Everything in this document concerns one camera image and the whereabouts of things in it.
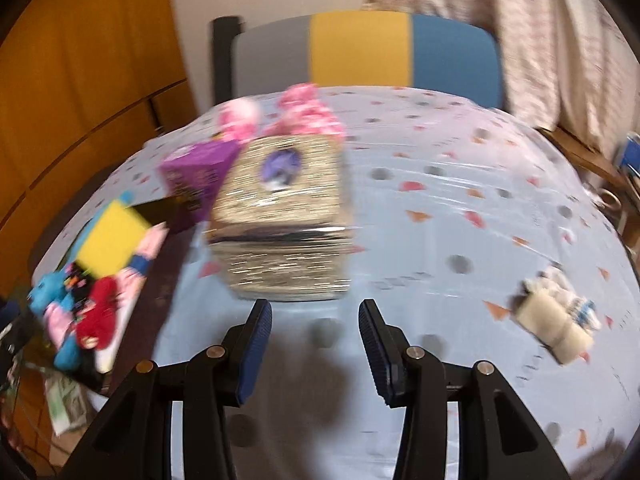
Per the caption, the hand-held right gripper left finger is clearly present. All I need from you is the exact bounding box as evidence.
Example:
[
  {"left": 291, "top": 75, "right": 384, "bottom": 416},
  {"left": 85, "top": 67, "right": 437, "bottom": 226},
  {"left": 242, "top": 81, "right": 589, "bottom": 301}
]
[{"left": 57, "top": 299, "right": 274, "bottom": 480}]

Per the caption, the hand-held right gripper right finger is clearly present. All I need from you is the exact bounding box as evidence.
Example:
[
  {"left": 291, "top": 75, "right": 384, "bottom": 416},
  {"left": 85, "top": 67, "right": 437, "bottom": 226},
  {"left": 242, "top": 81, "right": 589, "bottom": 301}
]
[{"left": 358, "top": 298, "right": 571, "bottom": 480}]

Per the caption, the gold metal tin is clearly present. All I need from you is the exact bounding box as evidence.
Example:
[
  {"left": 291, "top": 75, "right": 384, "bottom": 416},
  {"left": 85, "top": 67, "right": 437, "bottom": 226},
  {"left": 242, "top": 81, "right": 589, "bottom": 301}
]
[{"left": 30, "top": 195, "right": 171, "bottom": 391}]

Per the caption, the small blue plush toy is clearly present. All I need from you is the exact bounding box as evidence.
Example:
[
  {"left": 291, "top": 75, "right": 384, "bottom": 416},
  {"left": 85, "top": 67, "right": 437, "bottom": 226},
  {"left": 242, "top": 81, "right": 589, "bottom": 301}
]
[{"left": 27, "top": 272, "right": 84, "bottom": 369}]

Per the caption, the yellow soft block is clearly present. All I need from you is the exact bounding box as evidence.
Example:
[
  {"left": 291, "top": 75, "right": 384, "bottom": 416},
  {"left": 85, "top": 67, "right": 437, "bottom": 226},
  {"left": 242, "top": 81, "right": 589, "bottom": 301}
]
[{"left": 79, "top": 199, "right": 154, "bottom": 279}]

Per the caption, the pink plush toy blue band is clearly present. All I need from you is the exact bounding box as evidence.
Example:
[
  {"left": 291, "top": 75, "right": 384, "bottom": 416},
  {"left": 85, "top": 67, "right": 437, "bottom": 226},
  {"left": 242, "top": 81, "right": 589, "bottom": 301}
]
[{"left": 117, "top": 222, "right": 169, "bottom": 286}]

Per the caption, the red plush toy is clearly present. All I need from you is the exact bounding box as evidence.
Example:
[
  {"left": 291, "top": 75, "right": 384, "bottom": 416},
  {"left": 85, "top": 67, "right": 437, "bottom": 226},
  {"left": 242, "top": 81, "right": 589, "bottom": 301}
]
[{"left": 75, "top": 276, "right": 122, "bottom": 352}]

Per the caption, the white patterned tablecloth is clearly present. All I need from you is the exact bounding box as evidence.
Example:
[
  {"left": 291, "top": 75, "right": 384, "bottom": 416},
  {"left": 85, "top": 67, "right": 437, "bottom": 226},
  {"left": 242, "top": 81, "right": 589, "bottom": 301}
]
[{"left": 30, "top": 85, "right": 640, "bottom": 480}]

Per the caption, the white plush toy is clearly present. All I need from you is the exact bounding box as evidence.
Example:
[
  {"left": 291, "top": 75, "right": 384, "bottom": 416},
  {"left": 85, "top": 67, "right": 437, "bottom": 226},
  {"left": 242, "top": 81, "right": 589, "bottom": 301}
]
[{"left": 515, "top": 266, "right": 602, "bottom": 366}]

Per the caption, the purple cardboard box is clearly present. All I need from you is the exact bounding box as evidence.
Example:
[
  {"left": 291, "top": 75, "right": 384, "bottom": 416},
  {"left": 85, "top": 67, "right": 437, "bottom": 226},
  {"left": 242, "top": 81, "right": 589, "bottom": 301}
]
[{"left": 159, "top": 139, "right": 242, "bottom": 233}]

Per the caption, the pink spotted plush toy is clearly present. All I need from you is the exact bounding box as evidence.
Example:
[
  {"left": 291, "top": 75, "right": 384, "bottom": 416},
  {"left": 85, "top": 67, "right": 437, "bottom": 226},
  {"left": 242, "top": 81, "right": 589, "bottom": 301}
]
[
  {"left": 276, "top": 82, "right": 347, "bottom": 139},
  {"left": 218, "top": 97, "right": 262, "bottom": 142}
]

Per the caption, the wooden chair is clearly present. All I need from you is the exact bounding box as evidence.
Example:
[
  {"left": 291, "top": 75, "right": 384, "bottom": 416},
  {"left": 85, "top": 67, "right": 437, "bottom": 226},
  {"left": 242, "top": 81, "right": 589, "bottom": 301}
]
[{"left": 537, "top": 125, "right": 640, "bottom": 252}]

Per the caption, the grey yellow blue chair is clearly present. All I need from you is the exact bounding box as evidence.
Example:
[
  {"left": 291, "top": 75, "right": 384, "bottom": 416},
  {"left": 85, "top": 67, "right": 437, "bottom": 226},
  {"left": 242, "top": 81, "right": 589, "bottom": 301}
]
[{"left": 211, "top": 10, "right": 505, "bottom": 111}]

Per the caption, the orange wooden cabinet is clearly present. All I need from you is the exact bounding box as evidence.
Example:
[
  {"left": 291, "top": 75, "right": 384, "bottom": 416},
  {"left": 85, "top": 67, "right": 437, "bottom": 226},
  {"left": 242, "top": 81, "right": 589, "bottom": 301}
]
[{"left": 0, "top": 0, "right": 202, "bottom": 281}]

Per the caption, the blue container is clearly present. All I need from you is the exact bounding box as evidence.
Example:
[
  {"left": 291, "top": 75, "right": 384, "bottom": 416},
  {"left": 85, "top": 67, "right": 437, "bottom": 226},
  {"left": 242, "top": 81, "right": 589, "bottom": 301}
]
[{"left": 619, "top": 132, "right": 640, "bottom": 182}]

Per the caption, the beige curtain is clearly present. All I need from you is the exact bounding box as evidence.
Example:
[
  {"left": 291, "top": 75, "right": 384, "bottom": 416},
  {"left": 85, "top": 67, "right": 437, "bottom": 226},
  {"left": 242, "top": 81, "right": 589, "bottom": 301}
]
[{"left": 362, "top": 0, "right": 640, "bottom": 161}]

